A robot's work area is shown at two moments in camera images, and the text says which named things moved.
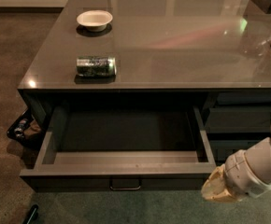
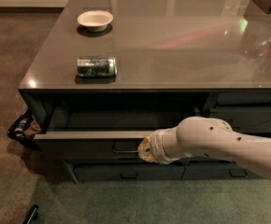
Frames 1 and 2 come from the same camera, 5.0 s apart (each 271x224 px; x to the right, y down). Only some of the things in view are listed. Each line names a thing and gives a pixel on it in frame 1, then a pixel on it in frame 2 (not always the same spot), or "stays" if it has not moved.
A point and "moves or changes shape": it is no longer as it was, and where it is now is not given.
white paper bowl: (95, 20) stays
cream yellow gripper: (238, 172) to (156, 146)
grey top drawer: (121, 148) moves or changes shape
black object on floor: (32, 215) stays
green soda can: (95, 66) stays
